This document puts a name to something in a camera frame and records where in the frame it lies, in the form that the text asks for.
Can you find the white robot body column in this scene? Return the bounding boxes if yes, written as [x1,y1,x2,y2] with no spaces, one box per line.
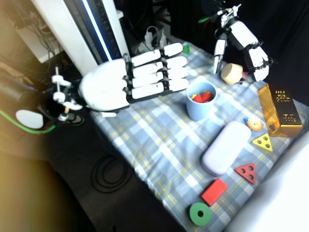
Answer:
[31,0,130,75]

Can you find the blue plaid tablecloth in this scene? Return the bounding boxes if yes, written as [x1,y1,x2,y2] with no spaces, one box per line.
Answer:
[90,41,309,232]

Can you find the shiny gold bar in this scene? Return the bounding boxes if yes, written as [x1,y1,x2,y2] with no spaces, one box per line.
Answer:
[257,84,304,138]

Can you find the black coiled cable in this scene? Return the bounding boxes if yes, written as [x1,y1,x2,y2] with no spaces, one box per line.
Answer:
[90,154,133,194]

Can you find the chocolate cream toy cupcake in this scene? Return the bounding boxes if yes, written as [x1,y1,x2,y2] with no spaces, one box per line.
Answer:
[221,62,249,85]

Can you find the yellow triangle block with holes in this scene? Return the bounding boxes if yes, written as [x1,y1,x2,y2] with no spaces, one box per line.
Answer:
[252,133,273,152]

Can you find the blue plastic cup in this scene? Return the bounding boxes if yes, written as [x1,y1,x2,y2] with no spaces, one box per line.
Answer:
[185,81,217,121]

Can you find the red triangle block with holes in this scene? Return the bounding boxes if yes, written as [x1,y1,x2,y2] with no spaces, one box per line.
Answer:
[235,163,256,185]

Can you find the lilac glasses case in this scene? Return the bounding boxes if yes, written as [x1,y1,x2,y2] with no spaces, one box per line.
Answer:
[201,120,252,176]

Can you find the strawberry blueberry toy cupcake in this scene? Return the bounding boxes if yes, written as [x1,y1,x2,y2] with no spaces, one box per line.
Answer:
[190,90,214,103]

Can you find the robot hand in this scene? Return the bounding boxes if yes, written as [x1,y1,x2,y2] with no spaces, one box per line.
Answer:
[213,20,278,83]
[78,42,191,114]

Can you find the red rectangular wooden block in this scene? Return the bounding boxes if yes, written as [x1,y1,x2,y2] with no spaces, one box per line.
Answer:
[201,178,229,207]

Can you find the round swirl biscuit toy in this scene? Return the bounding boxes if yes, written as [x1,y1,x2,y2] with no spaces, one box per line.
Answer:
[248,119,263,132]

